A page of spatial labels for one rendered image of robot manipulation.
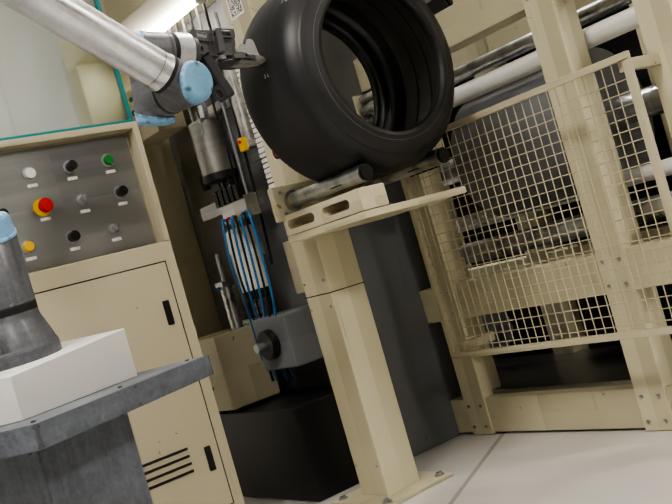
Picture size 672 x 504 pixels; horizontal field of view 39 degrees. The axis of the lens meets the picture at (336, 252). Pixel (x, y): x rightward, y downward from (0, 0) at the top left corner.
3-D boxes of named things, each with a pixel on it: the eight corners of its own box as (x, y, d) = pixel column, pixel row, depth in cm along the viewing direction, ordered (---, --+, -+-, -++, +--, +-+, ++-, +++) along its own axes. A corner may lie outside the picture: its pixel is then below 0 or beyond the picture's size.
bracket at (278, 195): (275, 223, 263) (266, 189, 263) (380, 197, 287) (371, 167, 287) (282, 221, 261) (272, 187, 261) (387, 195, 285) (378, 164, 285)
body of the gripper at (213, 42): (237, 28, 228) (193, 26, 221) (243, 62, 227) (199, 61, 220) (222, 39, 234) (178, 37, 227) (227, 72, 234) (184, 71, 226)
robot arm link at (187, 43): (183, 63, 217) (165, 77, 225) (202, 64, 220) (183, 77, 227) (177, 26, 218) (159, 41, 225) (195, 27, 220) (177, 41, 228)
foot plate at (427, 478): (331, 505, 281) (329, 498, 281) (396, 473, 297) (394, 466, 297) (386, 509, 260) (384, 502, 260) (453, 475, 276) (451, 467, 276)
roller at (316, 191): (301, 202, 267) (292, 212, 264) (292, 190, 266) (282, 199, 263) (377, 173, 239) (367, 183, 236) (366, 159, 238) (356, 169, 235)
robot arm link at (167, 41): (117, 78, 217) (111, 36, 217) (166, 79, 224) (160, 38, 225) (134, 67, 209) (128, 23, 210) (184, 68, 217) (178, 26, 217)
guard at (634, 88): (451, 359, 296) (391, 147, 297) (456, 358, 297) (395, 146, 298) (705, 330, 225) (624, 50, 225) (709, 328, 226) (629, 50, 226)
